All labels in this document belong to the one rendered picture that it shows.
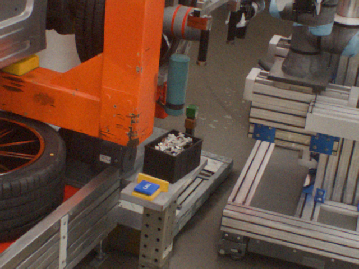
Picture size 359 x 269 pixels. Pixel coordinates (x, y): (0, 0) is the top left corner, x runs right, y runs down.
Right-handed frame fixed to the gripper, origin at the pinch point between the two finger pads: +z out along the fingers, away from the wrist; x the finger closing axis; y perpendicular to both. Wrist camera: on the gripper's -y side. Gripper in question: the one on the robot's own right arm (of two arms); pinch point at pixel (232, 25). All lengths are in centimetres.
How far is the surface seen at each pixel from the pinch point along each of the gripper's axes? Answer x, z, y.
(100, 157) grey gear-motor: -31, 59, -50
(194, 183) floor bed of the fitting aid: -5, 11, -77
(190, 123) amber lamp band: 8, 60, -23
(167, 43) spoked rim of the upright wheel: -30.2, 0.8, -15.1
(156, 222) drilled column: 9, 85, -55
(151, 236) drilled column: 7, 85, -62
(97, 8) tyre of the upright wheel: -41, 49, 10
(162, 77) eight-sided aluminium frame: -20.2, 25.6, -21.5
